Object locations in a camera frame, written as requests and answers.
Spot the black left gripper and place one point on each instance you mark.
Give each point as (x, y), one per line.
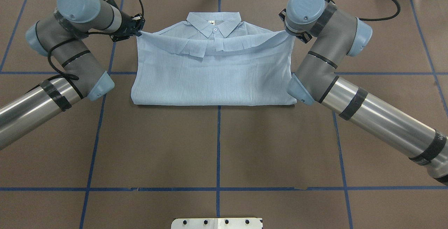
(127, 27)

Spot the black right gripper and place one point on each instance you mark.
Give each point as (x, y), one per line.
(303, 36)

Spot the light blue button shirt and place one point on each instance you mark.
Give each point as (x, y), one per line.
(213, 59)

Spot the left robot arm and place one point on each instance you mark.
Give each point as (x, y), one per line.
(79, 75)

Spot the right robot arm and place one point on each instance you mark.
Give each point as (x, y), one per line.
(376, 75)

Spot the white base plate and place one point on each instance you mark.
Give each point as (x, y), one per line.
(218, 223)

